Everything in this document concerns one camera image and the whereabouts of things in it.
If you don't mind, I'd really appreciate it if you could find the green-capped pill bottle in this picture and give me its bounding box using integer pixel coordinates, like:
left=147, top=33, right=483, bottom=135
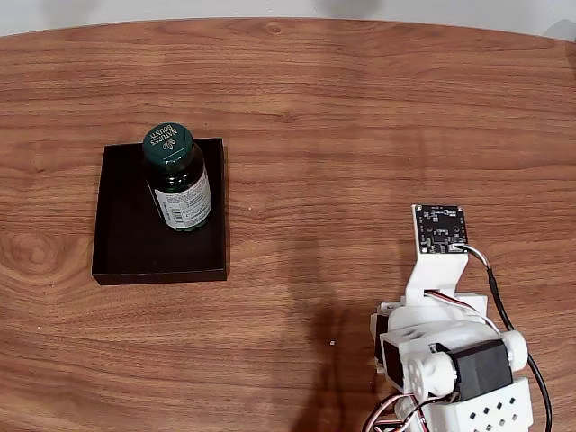
left=141, top=121, right=213, bottom=234

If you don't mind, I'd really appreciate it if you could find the black shallow box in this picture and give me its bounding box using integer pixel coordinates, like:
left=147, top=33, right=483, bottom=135
left=91, top=138, right=230, bottom=286

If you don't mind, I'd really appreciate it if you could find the gripper servo wire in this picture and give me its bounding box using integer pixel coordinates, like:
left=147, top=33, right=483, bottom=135
left=422, top=289, right=501, bottom=337

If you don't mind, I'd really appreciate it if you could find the black camera cable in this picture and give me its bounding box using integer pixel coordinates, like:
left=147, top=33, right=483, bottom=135
left=456, top=244, right=554, bottom=432

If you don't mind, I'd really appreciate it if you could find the camera circuit board on mount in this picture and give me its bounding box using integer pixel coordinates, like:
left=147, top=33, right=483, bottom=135
left=402, top=203, right=469, bottom=310

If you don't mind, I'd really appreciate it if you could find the looping servo wire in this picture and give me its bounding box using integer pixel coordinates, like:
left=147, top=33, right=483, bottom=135
left=363, top=391, right=428, bottom=432

